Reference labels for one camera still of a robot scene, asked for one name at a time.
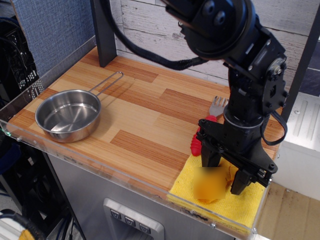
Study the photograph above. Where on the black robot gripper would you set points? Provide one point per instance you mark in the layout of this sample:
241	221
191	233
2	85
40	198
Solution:
242	147

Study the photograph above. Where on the orange plush bread toy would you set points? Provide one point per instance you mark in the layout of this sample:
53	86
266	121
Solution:
210	183

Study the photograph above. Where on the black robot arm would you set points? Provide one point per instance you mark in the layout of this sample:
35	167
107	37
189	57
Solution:
230	30

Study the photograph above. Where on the yellow cloth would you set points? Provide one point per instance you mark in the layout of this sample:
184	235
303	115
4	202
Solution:
236	212

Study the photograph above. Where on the white ridged appliance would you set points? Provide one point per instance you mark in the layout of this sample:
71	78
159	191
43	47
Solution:
298	157

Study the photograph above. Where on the silver dispenser panel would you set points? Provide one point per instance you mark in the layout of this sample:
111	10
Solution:
125	223

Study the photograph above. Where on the clear acrylic table guard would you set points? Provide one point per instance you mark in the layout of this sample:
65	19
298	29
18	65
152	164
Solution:
147	121

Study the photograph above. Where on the stainless steel pan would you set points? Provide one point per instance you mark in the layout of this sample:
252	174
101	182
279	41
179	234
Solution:
72	115

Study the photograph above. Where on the orange object bottom left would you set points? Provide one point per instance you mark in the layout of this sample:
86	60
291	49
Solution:
26	235

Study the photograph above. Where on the red handled metal fork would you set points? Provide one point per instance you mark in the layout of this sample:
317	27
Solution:
216	109

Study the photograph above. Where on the dark vertical post right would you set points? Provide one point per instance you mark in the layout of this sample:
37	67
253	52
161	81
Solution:
302	66

